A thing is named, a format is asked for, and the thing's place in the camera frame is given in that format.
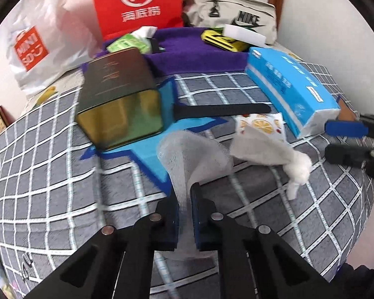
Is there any white tissue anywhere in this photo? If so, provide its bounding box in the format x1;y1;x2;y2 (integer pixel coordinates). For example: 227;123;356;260
230;126;312;201

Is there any black watch strap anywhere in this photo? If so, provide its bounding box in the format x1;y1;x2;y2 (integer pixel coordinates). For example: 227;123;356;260
173;102;272;121

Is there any blue tissue pack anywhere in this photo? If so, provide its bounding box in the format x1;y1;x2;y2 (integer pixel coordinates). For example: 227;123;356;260
245;47;341;139

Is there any orange print tissue packet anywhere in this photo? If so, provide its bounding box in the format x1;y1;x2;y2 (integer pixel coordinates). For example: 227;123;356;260
234;113;286;142

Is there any grey checked bedsheet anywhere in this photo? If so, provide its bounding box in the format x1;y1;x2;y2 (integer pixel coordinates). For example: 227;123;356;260
0;88;374;298

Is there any blue star patch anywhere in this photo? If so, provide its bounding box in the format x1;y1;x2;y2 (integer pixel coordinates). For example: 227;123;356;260
80;77;227;195

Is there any yellow black tag item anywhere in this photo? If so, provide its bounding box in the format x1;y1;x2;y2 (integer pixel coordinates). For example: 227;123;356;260
200;30;250;52

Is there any purple towel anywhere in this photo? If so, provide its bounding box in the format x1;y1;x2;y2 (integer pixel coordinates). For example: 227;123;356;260
81;27;253;77

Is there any beige Nike bag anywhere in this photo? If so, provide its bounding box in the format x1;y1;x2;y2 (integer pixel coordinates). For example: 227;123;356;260
183;0;277;45

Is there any green tissue packet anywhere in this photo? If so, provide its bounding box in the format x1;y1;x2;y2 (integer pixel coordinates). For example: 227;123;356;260
106;34;151;54

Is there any white mint sock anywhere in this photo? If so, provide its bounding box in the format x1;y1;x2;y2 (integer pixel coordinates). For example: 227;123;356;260
131;26;157;44

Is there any white Miniso plastic bag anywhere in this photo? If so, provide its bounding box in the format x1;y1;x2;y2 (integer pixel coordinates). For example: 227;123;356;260
0;0;98;97

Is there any red Haidilao paper bag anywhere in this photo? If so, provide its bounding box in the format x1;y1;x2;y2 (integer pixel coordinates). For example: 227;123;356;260
94;0;183;41

